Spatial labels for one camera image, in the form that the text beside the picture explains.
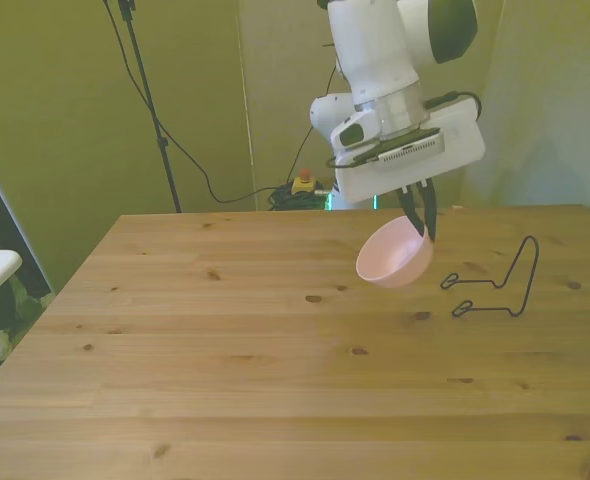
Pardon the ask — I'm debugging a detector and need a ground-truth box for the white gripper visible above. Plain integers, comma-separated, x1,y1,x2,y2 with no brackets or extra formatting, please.
333,96,487,245

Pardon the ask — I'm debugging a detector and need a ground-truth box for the pink plastic bowl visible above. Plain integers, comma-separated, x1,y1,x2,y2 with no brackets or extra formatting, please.
355,215,435,290

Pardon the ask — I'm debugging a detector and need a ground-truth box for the yellow emergency stop button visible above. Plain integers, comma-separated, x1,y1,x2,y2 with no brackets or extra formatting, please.
292,168,318,197

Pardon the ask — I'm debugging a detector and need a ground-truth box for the black tripod pole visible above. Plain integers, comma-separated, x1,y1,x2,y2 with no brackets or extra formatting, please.
117,0,183,214

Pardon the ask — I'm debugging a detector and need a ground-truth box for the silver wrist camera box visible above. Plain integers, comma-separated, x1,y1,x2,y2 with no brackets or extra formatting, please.
374,128,447,165

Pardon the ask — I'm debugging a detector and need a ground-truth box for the black short gripper cable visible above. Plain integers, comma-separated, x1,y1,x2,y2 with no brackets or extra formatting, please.
423,90,482,122

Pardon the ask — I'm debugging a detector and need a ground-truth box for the black wire bowl stand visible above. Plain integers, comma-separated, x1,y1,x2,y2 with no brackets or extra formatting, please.
439,234,541,320

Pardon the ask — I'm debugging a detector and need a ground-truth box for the dark coiled cable bundle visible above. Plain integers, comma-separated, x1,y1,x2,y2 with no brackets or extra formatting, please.
267,182,334,212

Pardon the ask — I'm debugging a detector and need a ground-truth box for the black tripod cable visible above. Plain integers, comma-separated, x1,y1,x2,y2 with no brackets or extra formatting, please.
102,0,296,204

